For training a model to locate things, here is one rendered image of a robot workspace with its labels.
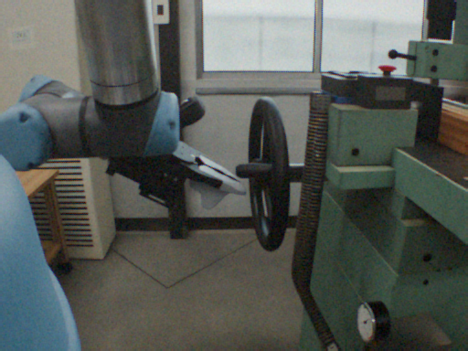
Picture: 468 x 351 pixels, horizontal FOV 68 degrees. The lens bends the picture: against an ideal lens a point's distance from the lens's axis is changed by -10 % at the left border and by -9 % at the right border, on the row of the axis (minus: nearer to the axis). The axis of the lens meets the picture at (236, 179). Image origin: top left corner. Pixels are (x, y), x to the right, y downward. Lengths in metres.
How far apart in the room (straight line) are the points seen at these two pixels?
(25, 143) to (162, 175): 0.21
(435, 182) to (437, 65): 0.31
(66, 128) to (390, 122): 0.45
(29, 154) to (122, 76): 0.14
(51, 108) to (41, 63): 1.37
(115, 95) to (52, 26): 1.41
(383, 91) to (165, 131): 0.33
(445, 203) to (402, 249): 0.14
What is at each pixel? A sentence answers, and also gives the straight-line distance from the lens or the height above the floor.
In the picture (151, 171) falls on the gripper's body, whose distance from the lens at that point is 0.56.
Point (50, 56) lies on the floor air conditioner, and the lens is 1.81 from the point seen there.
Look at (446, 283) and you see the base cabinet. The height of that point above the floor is 0.68.
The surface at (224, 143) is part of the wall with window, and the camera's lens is 2.02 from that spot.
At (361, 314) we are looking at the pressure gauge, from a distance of 0.63.
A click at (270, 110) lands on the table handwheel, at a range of 0.63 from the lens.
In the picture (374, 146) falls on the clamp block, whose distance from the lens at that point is 0.61.
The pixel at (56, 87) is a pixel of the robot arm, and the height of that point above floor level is 1.00.
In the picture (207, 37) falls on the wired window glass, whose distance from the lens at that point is 2.02.
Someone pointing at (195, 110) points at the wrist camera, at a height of 0.96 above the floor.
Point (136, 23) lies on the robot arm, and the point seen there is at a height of 1.07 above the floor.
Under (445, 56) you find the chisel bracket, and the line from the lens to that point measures 0.79.
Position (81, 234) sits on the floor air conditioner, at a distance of 2.01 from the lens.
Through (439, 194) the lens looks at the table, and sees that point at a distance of 0.53.
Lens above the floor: 1.05
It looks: 21 degrees down
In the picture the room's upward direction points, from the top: straight up
